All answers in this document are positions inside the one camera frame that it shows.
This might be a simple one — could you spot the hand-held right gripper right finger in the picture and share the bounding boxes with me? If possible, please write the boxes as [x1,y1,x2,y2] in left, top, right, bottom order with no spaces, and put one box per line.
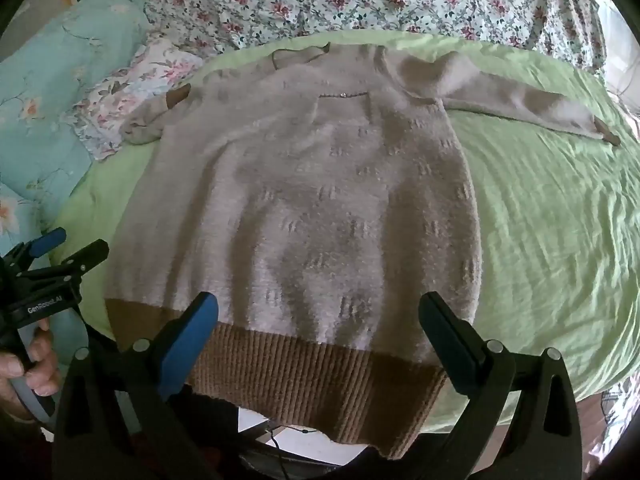
[419,291,582,480]

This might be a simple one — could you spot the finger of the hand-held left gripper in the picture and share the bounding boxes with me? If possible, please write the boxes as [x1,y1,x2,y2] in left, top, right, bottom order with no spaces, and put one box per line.
[50,239,110,281]
[4,227,67,270]

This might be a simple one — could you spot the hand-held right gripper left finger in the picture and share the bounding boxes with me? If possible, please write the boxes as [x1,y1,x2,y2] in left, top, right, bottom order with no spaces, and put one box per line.
[52,291,221,480]

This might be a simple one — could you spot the beige sweater with brown hem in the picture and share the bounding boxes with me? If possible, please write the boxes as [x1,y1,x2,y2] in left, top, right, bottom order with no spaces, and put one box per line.
[104,42,623,461]

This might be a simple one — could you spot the person's left hand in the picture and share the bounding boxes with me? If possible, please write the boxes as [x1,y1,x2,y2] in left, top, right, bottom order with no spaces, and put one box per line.
[0,326,61,421]

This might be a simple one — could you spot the teal floral quilt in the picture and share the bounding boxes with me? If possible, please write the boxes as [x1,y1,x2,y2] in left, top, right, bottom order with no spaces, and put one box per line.
[0,0,166,286]

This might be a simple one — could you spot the green bed blanket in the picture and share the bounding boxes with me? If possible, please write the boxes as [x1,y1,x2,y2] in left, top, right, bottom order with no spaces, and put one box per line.
[50,27,640,433]

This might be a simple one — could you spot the white pink-flower pillow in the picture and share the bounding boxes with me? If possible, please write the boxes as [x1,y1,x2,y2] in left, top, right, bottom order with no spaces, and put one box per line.
[72,37,206,161]

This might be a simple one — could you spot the black cable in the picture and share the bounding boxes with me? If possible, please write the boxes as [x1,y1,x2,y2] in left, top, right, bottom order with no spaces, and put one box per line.
[267,422,308,480]

